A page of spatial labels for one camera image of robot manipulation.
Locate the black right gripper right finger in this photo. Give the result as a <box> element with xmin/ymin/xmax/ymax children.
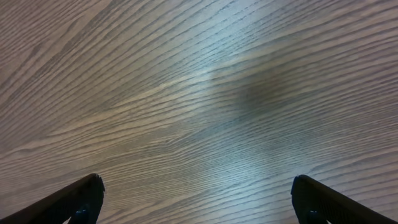
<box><xmin>290</xmin><ymin>175</ymin><xmax>397</xmax><ymax>224</ymax></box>

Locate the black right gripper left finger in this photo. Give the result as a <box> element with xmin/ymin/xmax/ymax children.
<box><xmin>1</xmin><ymin>174</ymin><xmax>105</xmax><ymax>224</ymax></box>

